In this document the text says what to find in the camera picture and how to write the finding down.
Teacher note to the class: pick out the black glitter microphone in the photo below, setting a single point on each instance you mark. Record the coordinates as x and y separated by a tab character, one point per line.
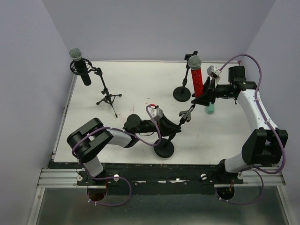
78	66

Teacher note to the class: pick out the black tripod mic stand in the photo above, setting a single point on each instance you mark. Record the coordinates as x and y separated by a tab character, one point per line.
108	97

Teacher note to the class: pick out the round-base mic stand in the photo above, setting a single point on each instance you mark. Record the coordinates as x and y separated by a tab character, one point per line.
181	93
166	148

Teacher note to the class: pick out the teal green microphone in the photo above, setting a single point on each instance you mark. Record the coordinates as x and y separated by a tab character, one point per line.
210	109

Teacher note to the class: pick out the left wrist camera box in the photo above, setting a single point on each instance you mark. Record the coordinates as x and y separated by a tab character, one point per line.
156	112

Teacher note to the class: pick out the black front mounting rail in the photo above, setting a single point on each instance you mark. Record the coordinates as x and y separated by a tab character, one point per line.
153	179

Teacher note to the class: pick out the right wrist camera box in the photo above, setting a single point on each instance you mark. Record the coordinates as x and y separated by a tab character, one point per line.
214	73

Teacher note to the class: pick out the red glitter microphone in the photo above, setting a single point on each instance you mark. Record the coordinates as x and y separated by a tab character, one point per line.
194	63

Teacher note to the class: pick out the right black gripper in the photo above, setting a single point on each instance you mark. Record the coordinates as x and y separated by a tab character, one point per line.
211	91

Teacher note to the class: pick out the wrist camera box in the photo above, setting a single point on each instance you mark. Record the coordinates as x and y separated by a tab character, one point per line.
156	112
214	73

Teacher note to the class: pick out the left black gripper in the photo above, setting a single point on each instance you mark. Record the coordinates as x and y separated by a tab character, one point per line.
162	124

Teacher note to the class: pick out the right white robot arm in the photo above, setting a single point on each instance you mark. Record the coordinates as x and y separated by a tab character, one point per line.
265	144

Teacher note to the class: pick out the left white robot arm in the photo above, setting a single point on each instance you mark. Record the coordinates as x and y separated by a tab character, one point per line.
87	141

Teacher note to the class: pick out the aluminium frame profile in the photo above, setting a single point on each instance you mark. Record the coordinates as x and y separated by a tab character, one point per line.
207	138

